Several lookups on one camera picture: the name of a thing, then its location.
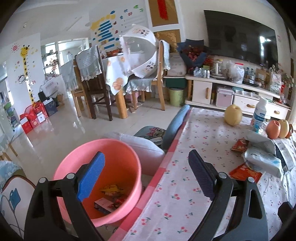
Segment red packet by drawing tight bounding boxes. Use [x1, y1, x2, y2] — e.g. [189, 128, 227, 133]
[229, 164, 262, 183]

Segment white wet wipes pack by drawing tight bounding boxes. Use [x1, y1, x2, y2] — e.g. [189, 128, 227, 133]
[242, 146, 283, 180]

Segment red snack wrapper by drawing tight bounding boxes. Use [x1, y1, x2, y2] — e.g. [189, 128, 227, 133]
[230, 138, 249, 153]

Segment green trash bin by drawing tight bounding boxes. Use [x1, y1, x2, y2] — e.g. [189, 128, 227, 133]
[169, 88, 185, 107]

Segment red checkered table cover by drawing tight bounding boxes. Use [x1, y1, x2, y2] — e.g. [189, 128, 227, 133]
[110, 111, 191, 240]

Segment cherry print tablecloth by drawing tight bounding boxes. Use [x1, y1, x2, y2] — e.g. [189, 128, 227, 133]
[124, 108, 295, 240]

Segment pink plastic basin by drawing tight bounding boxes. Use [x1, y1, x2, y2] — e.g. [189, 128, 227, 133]
[53, 138, 142, 227]

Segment red apple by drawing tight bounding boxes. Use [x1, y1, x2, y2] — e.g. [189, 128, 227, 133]
[265, 120, 281, 140]

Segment large yellow pear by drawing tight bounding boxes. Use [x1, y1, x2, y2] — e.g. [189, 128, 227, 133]
[278, 120, 290, 138]

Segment red gift boxes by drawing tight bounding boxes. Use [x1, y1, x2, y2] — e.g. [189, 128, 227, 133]
[20, 101, 49, 134]

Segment white milk bottle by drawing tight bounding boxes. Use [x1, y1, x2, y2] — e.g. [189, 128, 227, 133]
[250, 97, 268, 133]

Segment small yellow pear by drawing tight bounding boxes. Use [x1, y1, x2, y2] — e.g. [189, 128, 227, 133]
[224, 104, 243, 126]

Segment blue chair back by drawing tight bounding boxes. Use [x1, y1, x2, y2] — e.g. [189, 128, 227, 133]
[161, 104, 190, 152]

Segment pink storage box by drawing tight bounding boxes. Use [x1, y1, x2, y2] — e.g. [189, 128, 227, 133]
[216, 87, 234, 108]

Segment white tv cabinet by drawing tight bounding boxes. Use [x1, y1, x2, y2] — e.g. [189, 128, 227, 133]
[185, 75, 290, 120]

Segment dark wooden chair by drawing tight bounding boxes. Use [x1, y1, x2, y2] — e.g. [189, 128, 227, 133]
[74, 45, 113, 121]

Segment dining table with cloth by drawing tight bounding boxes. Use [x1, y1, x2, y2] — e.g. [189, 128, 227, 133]
[102, 54, 147, 119]

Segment dark flower bouquet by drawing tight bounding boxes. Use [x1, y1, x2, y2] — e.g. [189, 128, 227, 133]
[177, 39, 208, 69]

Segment wooden dining chair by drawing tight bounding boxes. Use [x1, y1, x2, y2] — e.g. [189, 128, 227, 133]
[125, 40, 171, 110]

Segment black television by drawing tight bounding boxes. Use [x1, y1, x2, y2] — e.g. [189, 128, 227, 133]
[204, 10, 278, 68]

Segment white mesh food cover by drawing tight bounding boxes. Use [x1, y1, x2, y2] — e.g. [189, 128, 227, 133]
[119, 24, 158, 78]

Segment giraffe height wall sticker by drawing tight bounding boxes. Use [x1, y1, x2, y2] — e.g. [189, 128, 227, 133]
[20, 45, 35, 104]

